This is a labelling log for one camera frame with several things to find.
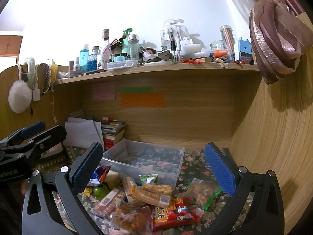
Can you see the blue white foil snack bag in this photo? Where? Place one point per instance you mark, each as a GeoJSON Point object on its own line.
{"type": "Point", "coordinates": [99, 175]}

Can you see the teal green spray bottle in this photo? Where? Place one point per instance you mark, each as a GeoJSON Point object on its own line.
{"type": "Point", "coordinates": [124, 40]}

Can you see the glass jar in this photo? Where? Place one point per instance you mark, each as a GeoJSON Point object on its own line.
{"type": "Point", "coordinates": [219, 47]}

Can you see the green round snack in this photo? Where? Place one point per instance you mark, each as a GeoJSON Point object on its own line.
{"type": "Point", "coordinates": [100, 191]}

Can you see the clear bag of pastries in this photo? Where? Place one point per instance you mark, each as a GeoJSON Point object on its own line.
{"type": "Point", "coordinates": [135, 220]}

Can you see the green pea snack packet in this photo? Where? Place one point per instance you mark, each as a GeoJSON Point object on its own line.
{"type": "Point", "coordinates": [148, 178]}

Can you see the tall clear tube container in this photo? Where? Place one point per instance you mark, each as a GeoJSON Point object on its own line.
{"type": "Point", "coordinates": [227, 36]}

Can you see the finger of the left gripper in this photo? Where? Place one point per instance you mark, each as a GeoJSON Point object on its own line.
{"type": "Point", "coordinates": [21, 135]}
{"type": "Point", "coordinates": [46, 136]}

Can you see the wooden shelf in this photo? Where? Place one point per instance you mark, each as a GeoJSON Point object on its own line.
{"type": "Point", "coordinates": [165, 70]}

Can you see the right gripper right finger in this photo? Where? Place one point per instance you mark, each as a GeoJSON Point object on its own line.
{"type": "Point", "coordinates": [231, 182]}

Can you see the blue liquid bottle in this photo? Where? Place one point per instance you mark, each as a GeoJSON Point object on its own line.
{"type": "Point", "coordinates": [84, 53]}

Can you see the clear bag with green zip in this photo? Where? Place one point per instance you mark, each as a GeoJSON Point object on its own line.
{"type": "Point", "coordinates": [203, 192]}

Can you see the headbands on hook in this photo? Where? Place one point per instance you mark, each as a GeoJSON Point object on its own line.
{"type": "Point", "coordinates": [39, 77]}

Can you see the clear lidded container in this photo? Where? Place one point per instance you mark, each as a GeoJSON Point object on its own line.
{"type": "Point", "coordinates": [120, 65]}

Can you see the red snack packet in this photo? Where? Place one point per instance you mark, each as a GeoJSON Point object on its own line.
{"type": "Point", "coordinates": [176, 216]}

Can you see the floral dark green tablecloth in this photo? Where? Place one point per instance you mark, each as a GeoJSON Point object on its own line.
{"type": "Point", "coordinates": [193, 166]}

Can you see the red white glue tube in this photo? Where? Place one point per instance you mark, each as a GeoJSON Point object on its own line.
{"type": "Point", "coordinates": [108, 119]}

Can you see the white pump bottle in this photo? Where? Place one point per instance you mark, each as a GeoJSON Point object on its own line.
{"type": "Point", "coordinates": [178, 35]}

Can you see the yellow fries snack bag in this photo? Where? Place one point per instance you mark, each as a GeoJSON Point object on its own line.
{"type": "Point", "coordinates": [88, 191]}

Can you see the pink sticky note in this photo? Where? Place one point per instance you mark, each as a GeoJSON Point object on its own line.
{"type": "Point", "coordinates": [103, 91]}

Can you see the pink brown scarf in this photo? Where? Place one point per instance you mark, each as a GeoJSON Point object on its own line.
{"type": "Point", "coordinates": [278, 37]}

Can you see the waffle biscuit package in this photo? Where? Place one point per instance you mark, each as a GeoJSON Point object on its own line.
{"type": "Point", "coordinates": [157, 195]}

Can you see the clear plastic storage bin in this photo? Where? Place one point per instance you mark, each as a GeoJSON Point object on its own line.
{"type": "Point", "coordinates": [134, 158]}

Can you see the blue pencil sharpener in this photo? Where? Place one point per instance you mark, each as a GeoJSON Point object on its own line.
{"type": "Point", "coordinates": [244, 50]}

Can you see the stack of books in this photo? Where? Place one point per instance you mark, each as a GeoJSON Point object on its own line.
{"type": "Point", "coordinates": [113, 133]}

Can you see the white fluffy pompom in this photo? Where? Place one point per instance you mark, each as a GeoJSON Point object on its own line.
{"type": "Point", "coordinates": [19, 97]}

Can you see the white paper sheets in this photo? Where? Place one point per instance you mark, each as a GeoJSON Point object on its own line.
{"type": "Point", "coordinates": [83, 132]}

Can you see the green sticky note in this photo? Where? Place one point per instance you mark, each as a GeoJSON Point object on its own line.
{"type": "Point", "coordinates": [129, 90]}

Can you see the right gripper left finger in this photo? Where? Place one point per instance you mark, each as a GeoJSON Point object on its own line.
{"type": "Point", "coordinates": [69, 183]}

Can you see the beige rice cracker block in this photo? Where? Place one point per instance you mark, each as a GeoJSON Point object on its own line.
{"type": "Point", "coordinates": [112, 179]}

